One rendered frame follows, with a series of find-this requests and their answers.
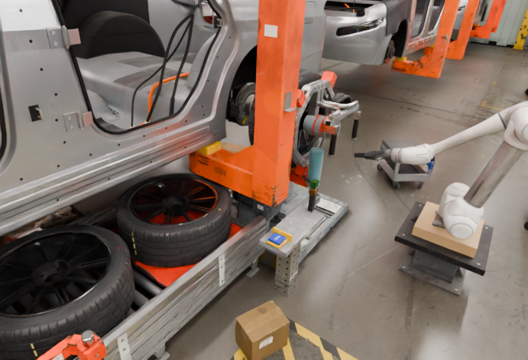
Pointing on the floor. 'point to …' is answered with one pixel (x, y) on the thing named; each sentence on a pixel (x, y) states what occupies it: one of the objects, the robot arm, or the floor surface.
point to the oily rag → (58, 220)
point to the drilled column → (287, 272)
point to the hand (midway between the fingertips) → (360, 155)
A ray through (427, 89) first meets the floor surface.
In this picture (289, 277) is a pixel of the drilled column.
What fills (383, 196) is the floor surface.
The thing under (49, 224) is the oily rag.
